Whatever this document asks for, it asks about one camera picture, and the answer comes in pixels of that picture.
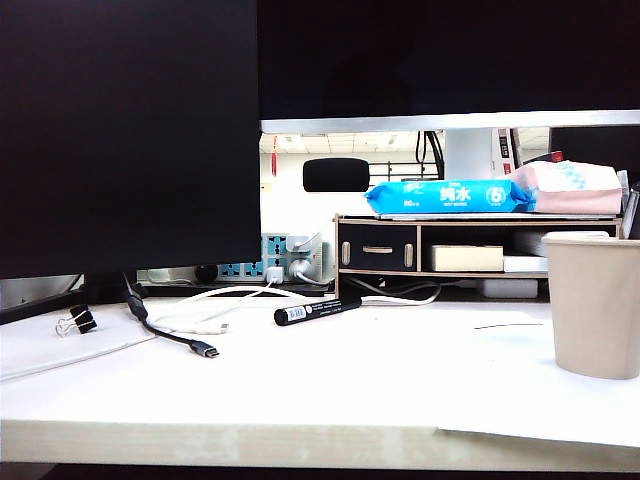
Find black hanging cables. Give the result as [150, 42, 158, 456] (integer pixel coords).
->
[416, 130, 446, 180]

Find black drawer wooden handle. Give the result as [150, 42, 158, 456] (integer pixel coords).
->
[339, 224, 418, 272]

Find blue white power strip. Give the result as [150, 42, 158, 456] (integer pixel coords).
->
[137, 232, 335, 286]

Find pink tissue pack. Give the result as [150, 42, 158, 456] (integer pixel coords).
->
[505, 159, 630, 215]

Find black binder clip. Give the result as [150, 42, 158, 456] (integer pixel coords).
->
[54, 304, 99, 338]

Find black monitor stand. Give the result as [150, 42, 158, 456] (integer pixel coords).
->
[0, 272, 149, 326]

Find black chair headrest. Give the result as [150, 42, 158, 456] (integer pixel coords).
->
[302, 157, 371, 194]

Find white thick power cord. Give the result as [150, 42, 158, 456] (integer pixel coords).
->
[239, 285, 444, 309]

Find white long box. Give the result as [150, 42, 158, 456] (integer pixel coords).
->
[474, 278, 540, 300]

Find beige paper cup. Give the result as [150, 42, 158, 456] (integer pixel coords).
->
[541, 230, 640, 381]

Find white angled power plug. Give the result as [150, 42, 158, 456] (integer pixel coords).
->
[292, 231, 322, 254]

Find dark background screen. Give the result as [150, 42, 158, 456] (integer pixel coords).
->
[548, 124, 640, 174]

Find white round power plug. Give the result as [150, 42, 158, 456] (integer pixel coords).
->
[288, 256, 314, 281]

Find cream rectangular box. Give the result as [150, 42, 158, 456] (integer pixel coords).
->
[429, 244, 505, 273]

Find white poster red print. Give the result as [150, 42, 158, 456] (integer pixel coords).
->
[496, 128, 517, 176]

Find blue wet wipes pack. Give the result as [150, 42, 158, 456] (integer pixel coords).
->
[363, 178, 537, 215]

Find white usb charging cable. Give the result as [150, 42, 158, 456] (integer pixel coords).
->
[147, 279, 282, 337]

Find right black monitor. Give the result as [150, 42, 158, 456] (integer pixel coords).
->
[257, 0, 640, 135]

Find white paper sheets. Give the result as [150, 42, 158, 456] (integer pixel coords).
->
[344, 305, 640, 449]

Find wooden desk organizer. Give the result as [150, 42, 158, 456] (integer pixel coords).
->
[333, 213, 624, 304]

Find black marker pen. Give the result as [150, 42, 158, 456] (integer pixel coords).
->
[273, 297, 364, 328]

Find black usb-c cable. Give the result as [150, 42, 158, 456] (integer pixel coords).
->
[122, 272, 222, 360]

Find grey cable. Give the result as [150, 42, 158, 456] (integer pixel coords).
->
[343, 276, 442, 301]

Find large black monitor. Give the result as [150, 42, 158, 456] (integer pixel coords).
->
[0, 0, 264, 281]

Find white flat box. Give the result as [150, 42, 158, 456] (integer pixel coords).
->
[502, 255, 549, 274]

